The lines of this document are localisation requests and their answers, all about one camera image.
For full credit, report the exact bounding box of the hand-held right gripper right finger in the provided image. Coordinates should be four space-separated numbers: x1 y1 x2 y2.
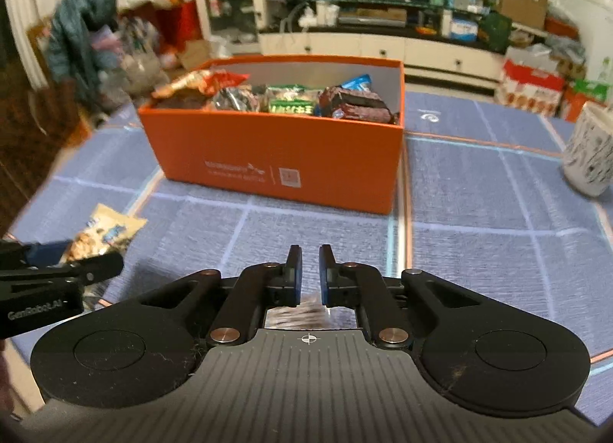
318 243 484 350

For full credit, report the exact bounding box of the dark green bag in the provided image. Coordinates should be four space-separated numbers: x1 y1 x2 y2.
479 12 511 54

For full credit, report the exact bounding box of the brown wicker basket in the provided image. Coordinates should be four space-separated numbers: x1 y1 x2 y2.
0 84 84 238

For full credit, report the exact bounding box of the white chest freezer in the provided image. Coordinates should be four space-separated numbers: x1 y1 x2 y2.
558 0 613 85

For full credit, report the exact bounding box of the white glass door cabinet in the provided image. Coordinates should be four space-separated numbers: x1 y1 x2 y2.
192 0 266 44

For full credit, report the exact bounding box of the orange cardboard box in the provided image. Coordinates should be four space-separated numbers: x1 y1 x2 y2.
138 54 407 215

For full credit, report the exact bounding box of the yellow-edged cream packet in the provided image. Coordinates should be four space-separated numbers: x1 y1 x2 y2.
64 204 148 262

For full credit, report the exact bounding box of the white curtain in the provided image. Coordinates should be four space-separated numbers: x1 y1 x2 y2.
0 0 99 90

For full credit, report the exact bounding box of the white patterned mug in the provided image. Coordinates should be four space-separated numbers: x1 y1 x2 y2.
562 101 613 198

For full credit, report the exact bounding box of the grey striped packet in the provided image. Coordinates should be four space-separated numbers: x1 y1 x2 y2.
264 297 332 330

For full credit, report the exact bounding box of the pile of snack packets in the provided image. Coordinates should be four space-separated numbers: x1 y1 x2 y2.
151 69 400 125

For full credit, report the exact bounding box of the silver media player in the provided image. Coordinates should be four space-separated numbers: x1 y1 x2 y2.
338 7 408 25

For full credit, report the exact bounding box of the teal down jacket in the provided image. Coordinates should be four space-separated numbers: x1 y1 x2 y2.
45 0 118 109

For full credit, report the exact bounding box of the blue and white tissue box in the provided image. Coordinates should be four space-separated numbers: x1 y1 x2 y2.
450 17 480 39

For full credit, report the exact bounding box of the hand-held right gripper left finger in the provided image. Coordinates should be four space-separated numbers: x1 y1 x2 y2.
129 244 303 347

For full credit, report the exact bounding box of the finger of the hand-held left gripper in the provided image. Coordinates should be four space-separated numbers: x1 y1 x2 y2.
21 241 72 266
72 252 125 287

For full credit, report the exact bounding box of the white TV cabinet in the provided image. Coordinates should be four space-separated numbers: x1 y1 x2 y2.
259 0 506 85

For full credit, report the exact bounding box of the red box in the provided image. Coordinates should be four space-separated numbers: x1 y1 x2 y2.
158 0 202 56

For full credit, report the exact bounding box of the dark brown wafer packet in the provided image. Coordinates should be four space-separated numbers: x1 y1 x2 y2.
317 85 394 124

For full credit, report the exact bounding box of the brown cardboard box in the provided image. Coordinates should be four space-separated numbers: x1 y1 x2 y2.
493 0 549 29

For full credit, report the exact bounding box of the open cardboard box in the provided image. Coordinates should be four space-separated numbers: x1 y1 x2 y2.
177 38 211 70

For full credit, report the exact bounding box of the green and orange carton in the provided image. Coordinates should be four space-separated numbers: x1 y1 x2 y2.
562 79 613 121

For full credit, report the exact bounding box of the blue plaid tablecloth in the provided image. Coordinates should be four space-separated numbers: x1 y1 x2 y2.
7 89 613 425

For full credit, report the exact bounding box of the red and white carton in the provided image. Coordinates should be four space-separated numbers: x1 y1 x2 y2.
495 46 566 116

